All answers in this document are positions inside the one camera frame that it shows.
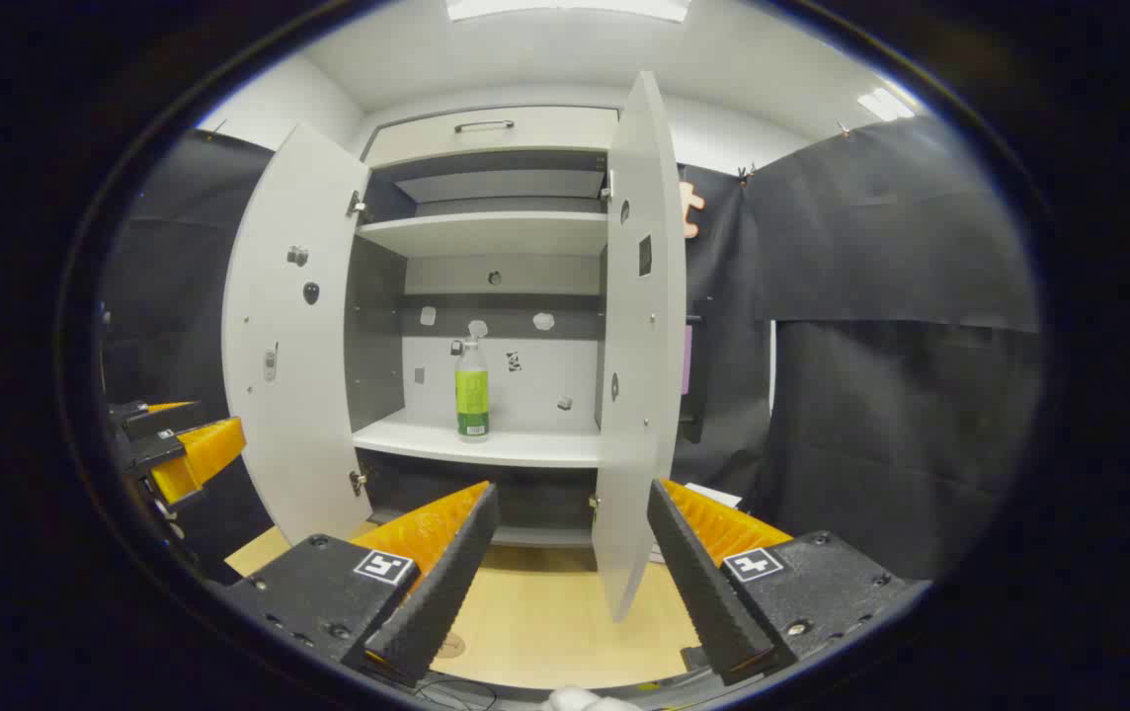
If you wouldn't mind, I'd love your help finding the white cabinet drawer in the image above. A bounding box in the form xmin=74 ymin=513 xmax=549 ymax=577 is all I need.
xmin=365 ymin=106 xmax=620 ymax=169

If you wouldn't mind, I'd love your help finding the photo cover booklet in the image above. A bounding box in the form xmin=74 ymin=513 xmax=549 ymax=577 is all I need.
xmin=681 ymin=482 xmax=746 ymax=512

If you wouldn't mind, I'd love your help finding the white cabinet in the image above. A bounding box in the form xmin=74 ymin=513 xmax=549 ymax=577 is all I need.
xmin=343 ymin=104 xmax=625 ymax=549

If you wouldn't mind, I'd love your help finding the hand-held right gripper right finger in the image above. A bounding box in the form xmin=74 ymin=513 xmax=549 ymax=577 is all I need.
xmin=646 ymin=478 xmax=931 ymax=687

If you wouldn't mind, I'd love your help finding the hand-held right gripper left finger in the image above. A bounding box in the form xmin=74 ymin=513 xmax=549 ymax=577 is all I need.
xmin=217 ymin=481 xmax=503 ymax=689

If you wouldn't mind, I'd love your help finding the green label clear bottle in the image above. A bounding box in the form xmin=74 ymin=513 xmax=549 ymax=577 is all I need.
xmin=454 ymin=336 xmax=491 ymax=442

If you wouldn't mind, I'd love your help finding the small ceiling light panel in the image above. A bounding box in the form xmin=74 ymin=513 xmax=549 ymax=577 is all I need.
xmin=857 ymin=88 xmax=917 ymax=122

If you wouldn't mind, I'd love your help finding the white cabinet shelf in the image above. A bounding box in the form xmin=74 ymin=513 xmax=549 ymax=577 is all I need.
xmin=357 ymin=211 xmax=609 ymax=260
xmin=353 ymin=407 xmax=605 ymax=469

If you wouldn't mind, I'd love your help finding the large ceiling light panel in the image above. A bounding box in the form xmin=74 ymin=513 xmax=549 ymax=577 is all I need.
xmin=446 ymin=0 xmax=691 ymax=24

